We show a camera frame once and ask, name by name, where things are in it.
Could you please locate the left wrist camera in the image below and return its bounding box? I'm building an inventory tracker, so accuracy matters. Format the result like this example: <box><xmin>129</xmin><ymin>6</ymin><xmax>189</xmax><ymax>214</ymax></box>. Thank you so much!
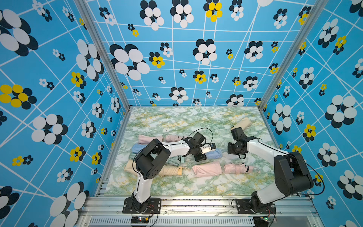
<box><xmin>201</xmin><ymin>143</ymin><xmax>216</xmax><ymax>154</ymax></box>

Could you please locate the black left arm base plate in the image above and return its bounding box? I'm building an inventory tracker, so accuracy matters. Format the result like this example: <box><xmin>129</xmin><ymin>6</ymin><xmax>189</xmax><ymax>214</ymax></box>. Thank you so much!
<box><xmin>123</xmin><ymin>197</ymin><xmax>162</xmax><ymax>214</ymax></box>

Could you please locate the aluminium corner post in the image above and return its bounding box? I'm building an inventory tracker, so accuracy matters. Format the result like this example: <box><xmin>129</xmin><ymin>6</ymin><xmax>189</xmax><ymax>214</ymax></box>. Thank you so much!
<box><xmin>74</xmin><ymin>0</ymin><xmax>130</xmax><ymax>111</ymax></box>
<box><xmin>258</xmin><ymin>0</ymin><xmax>329</xmax><ymax>112</ymax></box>

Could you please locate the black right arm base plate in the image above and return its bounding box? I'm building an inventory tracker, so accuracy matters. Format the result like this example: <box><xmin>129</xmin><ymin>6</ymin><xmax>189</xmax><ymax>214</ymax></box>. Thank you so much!
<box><xmin>231</xmin><ymin>199</ymin><xmax>276</xmax><ymax>216</ymax></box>

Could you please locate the beige umbrella sleeve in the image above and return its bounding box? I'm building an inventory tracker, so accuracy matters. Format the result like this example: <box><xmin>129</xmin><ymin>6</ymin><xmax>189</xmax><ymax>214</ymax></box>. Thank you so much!
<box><xmin>124</xmin><ymin>160</ymin><xmax>138</xmax><ymax>175</ymax></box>

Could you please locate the beige sleeved umbrella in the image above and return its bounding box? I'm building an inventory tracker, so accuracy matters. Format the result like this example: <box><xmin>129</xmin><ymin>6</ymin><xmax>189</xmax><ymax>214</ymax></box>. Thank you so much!
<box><xmin>231</xmin><ymin>117</ymin><xmax>252</xmax><ymax>130</ymax></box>

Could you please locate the aluminium front rail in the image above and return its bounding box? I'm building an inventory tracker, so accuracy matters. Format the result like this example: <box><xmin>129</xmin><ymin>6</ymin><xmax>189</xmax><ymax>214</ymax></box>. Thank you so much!
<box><xmin>77</xmin><ymin>196</ymin><xmax>323</xmax><ymax>227</ymax></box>

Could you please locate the pink sleeved umbrella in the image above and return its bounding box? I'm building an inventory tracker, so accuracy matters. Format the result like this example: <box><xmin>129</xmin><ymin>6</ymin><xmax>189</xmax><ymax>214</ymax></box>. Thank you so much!
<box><xmin>138</xmin><ymin>134</ymin><xmax>163</xmax><ymax>145</ymax></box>
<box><xmin>192</xmin><ymin>161</ymin><xmax>223</xmax><ymax>177</ymax></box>

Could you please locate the aluminium corner post left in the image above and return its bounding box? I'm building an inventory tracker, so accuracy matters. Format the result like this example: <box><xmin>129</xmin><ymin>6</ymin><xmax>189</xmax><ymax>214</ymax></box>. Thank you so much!
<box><xmin>74</xmin><ymin>0</ymin><xmax>130</xmax><ymax>111</ymax></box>

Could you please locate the mint green umbrella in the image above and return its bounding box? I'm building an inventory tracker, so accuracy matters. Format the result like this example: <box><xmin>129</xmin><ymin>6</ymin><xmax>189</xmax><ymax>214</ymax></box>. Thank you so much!
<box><xmin>167</xmin><ymin>156</ymin><xmax>185</xmax><ymax>166</ymax></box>

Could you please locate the blue sleeved umbrella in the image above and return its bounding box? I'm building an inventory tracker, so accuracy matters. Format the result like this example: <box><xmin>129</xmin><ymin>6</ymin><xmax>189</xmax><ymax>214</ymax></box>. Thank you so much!
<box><xmin>205</xmin><ymin>149</ymin><xmax>223</xmax><ymax>159</ymax></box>
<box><xmin>131</xmin><ymin>144</ymin><xmax>146</xmax><ymax>154</ymax></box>

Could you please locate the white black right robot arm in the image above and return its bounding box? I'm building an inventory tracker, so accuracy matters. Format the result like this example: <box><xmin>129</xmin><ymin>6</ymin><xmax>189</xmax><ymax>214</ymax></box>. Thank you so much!
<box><xmin>227</xmin><ymin>127</ymin><xmax>314</xmax><ymax>213</ymax></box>

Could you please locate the aluminium corner post right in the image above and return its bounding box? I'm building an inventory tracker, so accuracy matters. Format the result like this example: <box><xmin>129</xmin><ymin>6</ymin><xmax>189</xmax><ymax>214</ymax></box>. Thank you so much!
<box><xmin>258</xmin><ymin>0</ymin><xmax>329</xmax><ymax>112</ymax></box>

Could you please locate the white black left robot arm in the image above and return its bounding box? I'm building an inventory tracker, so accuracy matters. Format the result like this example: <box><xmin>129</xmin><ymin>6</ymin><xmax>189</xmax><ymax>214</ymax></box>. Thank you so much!
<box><xmin>131</xmin><ymin>132</ymin><xmax>207</xmax><ymax>212</ymax></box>

